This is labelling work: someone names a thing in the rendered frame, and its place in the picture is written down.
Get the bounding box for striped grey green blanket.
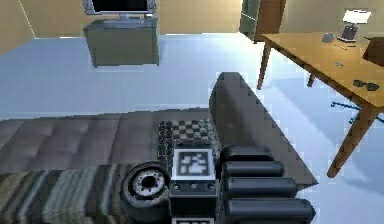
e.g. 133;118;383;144
0;163;141;224

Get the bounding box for green and brown cupboard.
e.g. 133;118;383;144
239;0;288;44

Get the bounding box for black and white chessboard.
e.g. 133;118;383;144
157;117;222;168

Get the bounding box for grey television set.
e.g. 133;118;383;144
82;0;158;25

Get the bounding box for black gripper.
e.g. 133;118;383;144
119;161;172;224

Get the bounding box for dark sunglasses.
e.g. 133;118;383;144
353;79;380;92

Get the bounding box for olive green television stand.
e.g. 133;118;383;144
83;17;160;68

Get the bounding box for dark grey sofa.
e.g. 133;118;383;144
0;71;318;224

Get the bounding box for small grey object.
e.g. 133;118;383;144
321;32;336;44

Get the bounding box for wooden table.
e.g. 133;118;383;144
256;31;384;179

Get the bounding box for brown cardboard box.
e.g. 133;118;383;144
362;35;384;68

